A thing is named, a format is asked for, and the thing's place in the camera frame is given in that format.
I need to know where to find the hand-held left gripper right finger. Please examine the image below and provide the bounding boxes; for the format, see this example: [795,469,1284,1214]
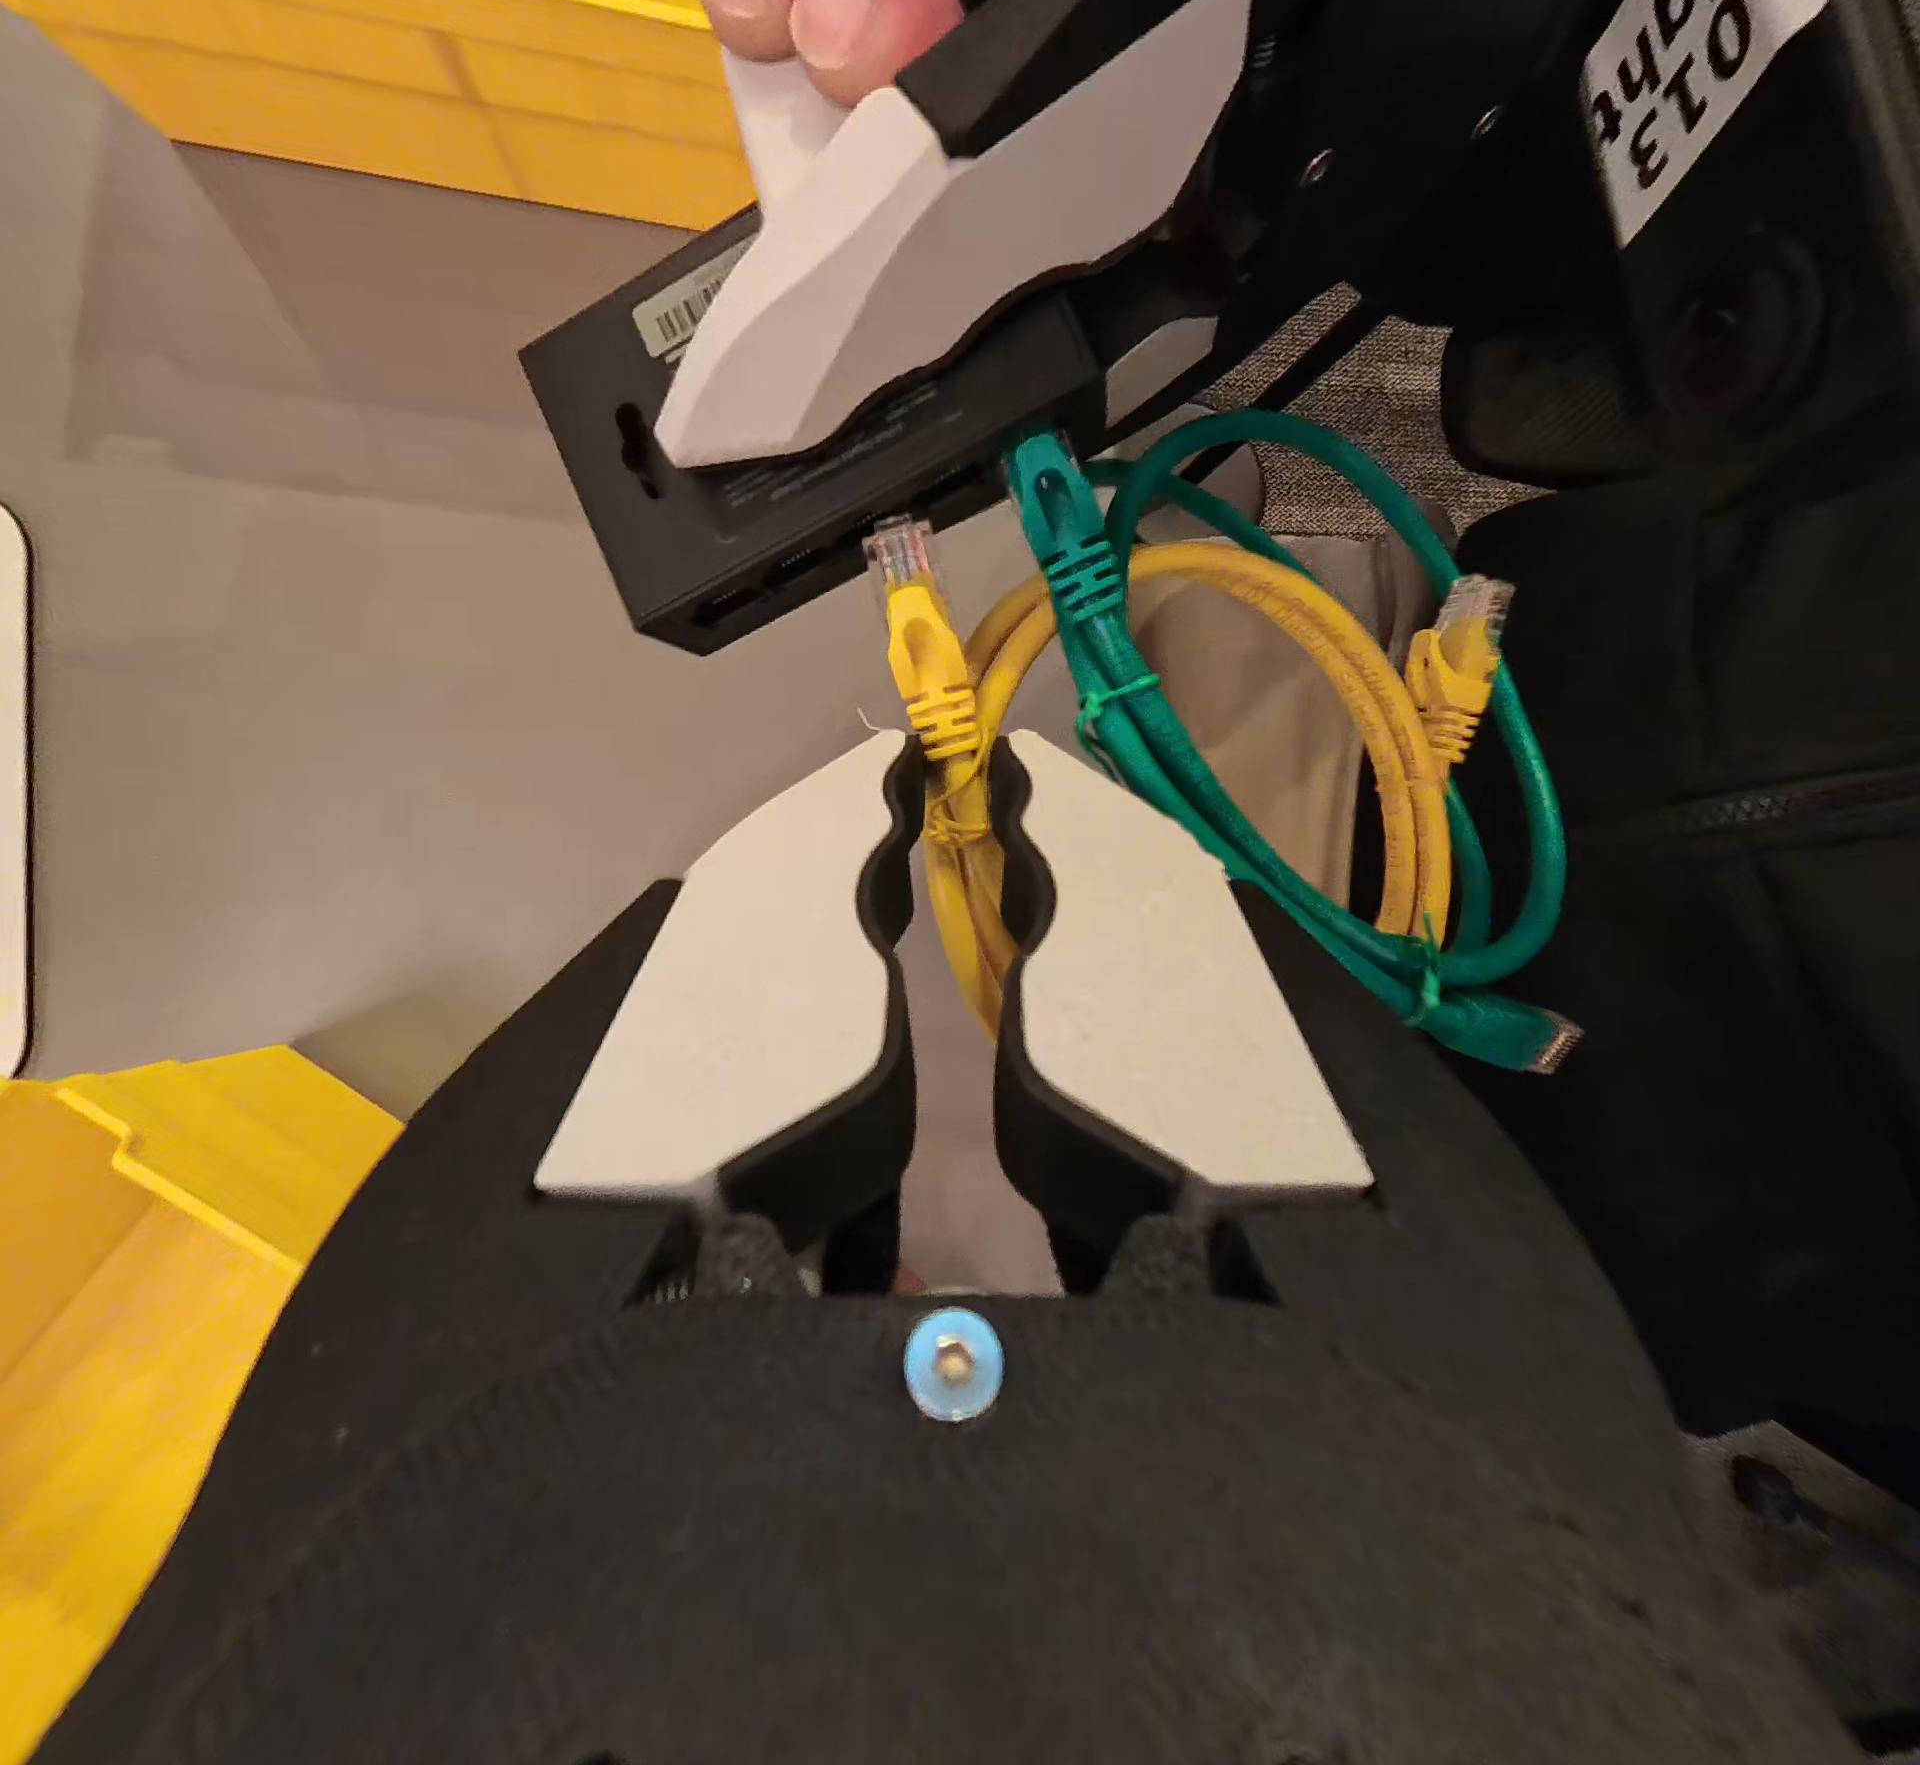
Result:
[993,727,1378,1216]

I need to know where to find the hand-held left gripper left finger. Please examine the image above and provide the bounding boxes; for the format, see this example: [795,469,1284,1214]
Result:
[532,727,917,1207]

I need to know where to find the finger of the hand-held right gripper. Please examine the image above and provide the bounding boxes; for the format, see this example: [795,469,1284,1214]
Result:
[1105,316,1227,412]
[654,0,1259,472]

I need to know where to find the green ethernet cable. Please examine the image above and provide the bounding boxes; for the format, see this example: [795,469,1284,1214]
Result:
[999,407,1587,1080]

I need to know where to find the black network switch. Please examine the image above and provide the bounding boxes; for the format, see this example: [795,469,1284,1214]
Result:
[517,204,1111,656]

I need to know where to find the yellow ethernet cable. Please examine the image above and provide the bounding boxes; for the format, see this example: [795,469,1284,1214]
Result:
[865,517,1517,1042]

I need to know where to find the yellow plastic bin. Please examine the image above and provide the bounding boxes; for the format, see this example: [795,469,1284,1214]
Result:
[0,1045,410,1765]
[0,0,758,229]

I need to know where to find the grey woven fabric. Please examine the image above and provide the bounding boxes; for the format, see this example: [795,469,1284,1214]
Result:
[1185,295,1547,522]

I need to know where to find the person's beige trousers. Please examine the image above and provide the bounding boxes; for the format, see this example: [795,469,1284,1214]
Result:
[1116,445,1465,943]

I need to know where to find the person's black jacket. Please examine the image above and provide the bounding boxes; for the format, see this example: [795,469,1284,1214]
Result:
[1440,445,1920,1437]

